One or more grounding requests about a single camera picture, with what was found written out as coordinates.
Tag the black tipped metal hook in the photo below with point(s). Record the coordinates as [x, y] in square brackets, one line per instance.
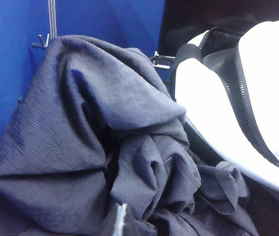
[40, 43]

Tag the silver metal bracket hook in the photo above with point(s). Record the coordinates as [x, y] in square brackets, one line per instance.
[161, 61]

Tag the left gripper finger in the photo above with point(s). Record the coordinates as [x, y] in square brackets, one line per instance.
[120, 220]

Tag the large black monitor screen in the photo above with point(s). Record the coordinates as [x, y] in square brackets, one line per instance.
[203, 14]

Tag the wide blue partition panel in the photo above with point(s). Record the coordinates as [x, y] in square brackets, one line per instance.
[109, 22]

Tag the gray metal partition post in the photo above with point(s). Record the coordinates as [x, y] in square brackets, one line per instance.
[52, 18]

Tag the gray ribbed clothes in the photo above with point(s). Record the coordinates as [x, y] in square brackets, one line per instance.
[68, 137]

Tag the narrow blue partition panel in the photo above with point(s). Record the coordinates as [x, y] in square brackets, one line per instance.
[9, 73]

